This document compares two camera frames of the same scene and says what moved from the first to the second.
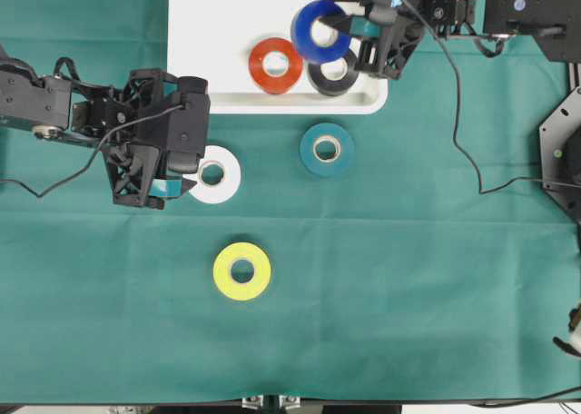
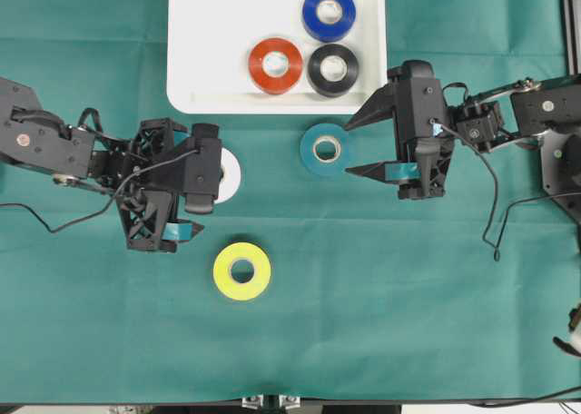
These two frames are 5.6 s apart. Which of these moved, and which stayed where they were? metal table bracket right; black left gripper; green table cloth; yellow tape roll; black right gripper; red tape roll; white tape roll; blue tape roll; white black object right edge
Moved: black right gripper; blue tape roll; black left gripper
Stayed: metal table bracket right; red tape roll; green table cloth; yellow tape roll; white tape roll; white black object right edge
